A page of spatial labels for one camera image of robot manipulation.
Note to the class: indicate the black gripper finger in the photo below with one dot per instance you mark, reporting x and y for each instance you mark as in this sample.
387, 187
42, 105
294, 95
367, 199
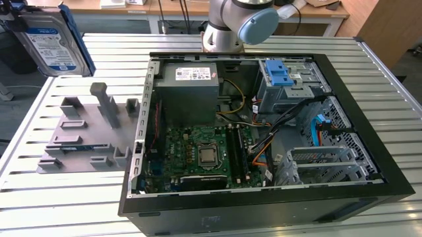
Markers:
21, 22

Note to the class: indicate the hard disk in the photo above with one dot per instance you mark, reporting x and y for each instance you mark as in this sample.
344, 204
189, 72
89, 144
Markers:
49, 49

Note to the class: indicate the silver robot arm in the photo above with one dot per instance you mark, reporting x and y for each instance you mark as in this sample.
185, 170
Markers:
220, 24

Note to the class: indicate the black mesh bin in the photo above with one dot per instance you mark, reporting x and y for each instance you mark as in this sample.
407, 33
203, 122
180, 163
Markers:
9, 56

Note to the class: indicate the wooden desk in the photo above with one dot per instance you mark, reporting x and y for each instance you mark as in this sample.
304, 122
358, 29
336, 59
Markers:
88, 7

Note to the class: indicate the large white box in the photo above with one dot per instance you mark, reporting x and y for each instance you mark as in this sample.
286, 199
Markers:
112, 4

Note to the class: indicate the grey floor stand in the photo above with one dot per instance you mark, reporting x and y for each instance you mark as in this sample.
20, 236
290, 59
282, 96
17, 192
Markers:
4, 95

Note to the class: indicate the small white box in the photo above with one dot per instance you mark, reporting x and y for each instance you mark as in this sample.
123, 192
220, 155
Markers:
136, 2

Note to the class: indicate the grey parts rack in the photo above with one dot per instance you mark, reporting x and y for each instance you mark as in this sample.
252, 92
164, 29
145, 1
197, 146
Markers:
81, 116

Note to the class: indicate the grey power supply unit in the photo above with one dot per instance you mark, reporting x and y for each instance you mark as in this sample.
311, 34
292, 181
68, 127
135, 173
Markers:
184, 103

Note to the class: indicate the green motherboard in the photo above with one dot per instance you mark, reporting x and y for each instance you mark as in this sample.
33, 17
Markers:
184, 148

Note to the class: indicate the CPU socket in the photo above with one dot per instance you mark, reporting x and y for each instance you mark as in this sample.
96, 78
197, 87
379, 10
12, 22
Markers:
199, 155

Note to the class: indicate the silver CPU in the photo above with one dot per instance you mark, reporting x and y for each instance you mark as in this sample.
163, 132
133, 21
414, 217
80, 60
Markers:
208, 156

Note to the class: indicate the blue drive latch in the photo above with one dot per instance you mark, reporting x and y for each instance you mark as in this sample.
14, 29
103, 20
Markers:
278, 74

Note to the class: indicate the black RAM slot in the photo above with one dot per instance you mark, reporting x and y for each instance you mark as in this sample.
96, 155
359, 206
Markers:
244, 158
233, 153

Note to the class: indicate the black graphics card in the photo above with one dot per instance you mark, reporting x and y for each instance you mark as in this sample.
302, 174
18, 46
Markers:
204, 184

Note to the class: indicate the silver drive cage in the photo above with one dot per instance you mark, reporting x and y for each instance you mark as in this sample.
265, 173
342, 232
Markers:
296, 93

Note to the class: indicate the brown cardboard piece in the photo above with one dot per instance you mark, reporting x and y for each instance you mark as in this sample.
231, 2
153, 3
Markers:
324, 3

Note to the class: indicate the black open PC case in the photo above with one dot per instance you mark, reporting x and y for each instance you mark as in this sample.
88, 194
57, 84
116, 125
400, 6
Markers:
263, 212

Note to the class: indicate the wooden cabinet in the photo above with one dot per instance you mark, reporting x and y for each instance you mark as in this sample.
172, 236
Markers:
379, 24

